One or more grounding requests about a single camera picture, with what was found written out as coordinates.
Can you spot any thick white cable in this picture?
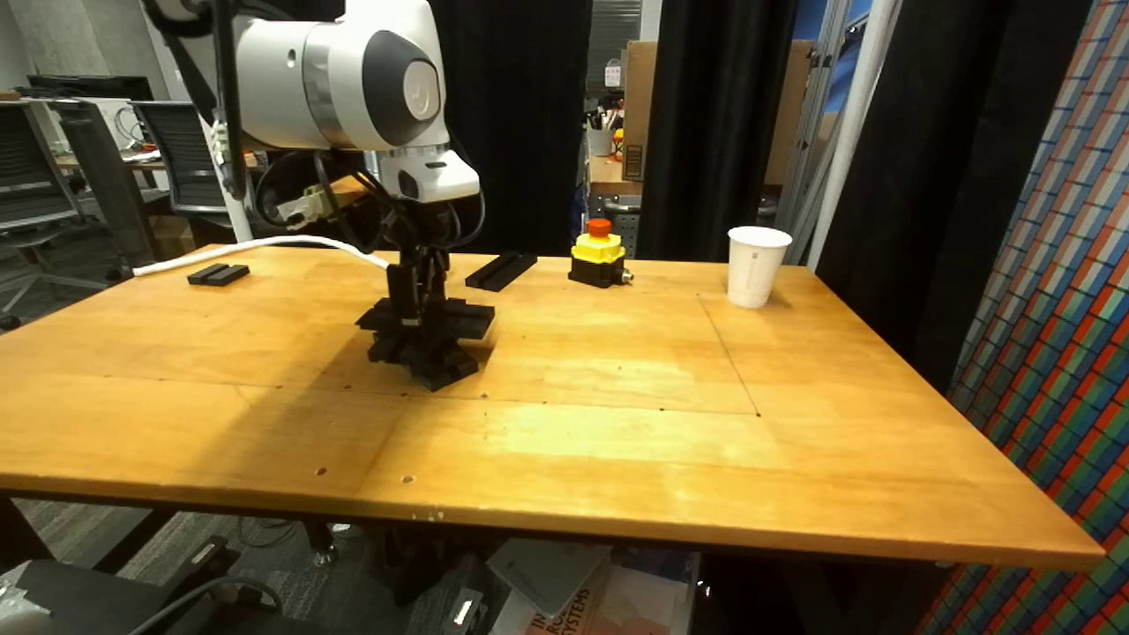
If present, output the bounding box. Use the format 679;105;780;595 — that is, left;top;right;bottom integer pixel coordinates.
130;234;399;283

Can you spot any multicolour patterned backdrop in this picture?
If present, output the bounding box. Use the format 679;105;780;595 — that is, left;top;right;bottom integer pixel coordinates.
915;0;1129;635

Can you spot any white metal pole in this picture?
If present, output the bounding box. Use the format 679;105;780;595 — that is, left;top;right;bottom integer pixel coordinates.
203;111;258;249

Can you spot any white paper cup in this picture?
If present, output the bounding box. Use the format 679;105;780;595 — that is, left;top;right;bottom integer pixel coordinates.
722;221;797;316

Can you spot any small black slotted block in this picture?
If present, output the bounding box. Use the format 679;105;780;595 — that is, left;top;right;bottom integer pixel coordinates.
185;263;254;290

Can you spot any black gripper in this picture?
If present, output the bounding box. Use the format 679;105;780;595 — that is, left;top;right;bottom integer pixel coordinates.
382;199;467;333

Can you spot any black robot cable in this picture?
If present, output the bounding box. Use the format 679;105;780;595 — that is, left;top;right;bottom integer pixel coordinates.
138;0;254;206

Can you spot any brown cardboard box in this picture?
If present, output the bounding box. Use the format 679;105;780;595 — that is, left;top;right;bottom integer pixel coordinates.
619;38;664;187

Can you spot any black curtain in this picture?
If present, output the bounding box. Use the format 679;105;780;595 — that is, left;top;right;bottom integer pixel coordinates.
635;0;803;265
815;0;1098;394
427;0;592;259

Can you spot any white vertical post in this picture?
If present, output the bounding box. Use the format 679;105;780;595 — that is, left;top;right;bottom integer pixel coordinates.
801;0;906;276

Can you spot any yellow emergency stop button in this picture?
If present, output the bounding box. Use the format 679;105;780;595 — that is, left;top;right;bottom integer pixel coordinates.
566;214;633;292

